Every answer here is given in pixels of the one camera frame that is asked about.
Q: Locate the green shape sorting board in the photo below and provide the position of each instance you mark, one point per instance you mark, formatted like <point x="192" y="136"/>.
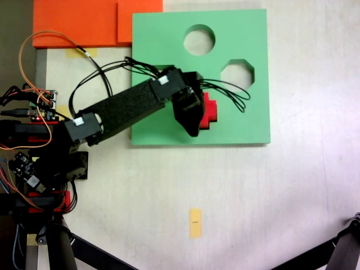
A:
<point x="253" y="126"/>

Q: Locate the red base mount bracket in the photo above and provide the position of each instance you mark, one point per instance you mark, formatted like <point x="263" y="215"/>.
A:
<point x="39" y="138"/>
<point x="66" y="197"/>

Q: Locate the yellow masking tape piece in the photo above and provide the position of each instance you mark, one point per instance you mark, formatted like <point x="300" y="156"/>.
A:
<point x="71" y="53"/>
<point x="64" y="109"/>

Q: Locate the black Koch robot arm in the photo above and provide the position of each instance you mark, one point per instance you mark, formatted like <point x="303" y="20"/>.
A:
<point x="126" y="107"/>

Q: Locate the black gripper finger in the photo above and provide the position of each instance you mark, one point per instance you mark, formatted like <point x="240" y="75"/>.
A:
<point x="189" y="122"/>

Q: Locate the yellow tape marker strip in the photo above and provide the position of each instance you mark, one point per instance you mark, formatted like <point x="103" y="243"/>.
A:
<point x="195" y="229"/>

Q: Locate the red cross columnar block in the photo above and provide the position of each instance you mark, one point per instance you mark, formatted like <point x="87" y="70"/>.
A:
<point x="211" y="111"/>

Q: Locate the controller circuit board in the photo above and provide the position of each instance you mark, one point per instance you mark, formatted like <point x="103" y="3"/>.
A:
<point x="46" y="102"/>

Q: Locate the small black power board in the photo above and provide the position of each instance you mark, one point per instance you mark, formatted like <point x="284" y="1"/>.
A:
<point x="24" y="166"/>

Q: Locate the black tripod leg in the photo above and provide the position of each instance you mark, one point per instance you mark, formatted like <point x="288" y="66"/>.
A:
<point x="60" y="253"/>
<point x="346" y="247"/>

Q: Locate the orange foam block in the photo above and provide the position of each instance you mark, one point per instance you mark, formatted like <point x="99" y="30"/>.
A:
<point x="70" y="22"/>

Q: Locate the black table clamp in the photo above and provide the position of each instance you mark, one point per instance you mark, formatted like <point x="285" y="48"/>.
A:
<point x="17" y="202"/>
<point x="17" y="129"/>

